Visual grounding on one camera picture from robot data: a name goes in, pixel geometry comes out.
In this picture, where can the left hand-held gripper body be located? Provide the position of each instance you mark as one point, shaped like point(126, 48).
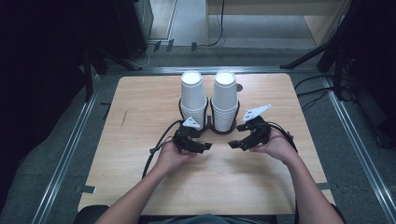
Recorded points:
point(183, 138)

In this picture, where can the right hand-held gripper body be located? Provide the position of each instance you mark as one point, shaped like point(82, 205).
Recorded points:
point(261, 132)

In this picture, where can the black double cup holder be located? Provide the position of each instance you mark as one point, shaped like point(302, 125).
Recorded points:
point(210, 123)

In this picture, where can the stack of white paper cups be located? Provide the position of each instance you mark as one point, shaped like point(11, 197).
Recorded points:
point(224, 119)
point(193, 93)

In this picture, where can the person's right hand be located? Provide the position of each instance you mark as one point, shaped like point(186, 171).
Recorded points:
point(278, 147)

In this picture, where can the person's left hand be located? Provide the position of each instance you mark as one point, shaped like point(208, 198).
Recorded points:
point(169, 158)

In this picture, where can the round grey table grommet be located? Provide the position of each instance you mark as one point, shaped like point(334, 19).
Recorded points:
point(239, 87)

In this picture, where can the grey floor tape piece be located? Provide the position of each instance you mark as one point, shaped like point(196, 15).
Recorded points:
point(327, 186)
point(86, 188)

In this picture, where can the black tripod stand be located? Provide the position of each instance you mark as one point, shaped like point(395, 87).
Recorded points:
point(311, 56)

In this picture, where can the black metal stand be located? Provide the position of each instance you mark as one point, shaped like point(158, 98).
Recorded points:
point(88, 77)

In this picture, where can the light wooden furniture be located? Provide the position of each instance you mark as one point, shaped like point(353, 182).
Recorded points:
point(317, 25)

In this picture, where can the black equipment base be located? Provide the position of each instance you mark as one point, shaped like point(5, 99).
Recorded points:
point(383, 133)

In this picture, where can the black chair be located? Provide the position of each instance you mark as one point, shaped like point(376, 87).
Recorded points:
point(88, 214)

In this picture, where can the black cabinet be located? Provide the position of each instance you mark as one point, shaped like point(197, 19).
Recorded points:
point(130, 25)

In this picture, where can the metal floor rail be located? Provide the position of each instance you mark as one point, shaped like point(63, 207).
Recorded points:
point(358, 146)
point(62, 165)

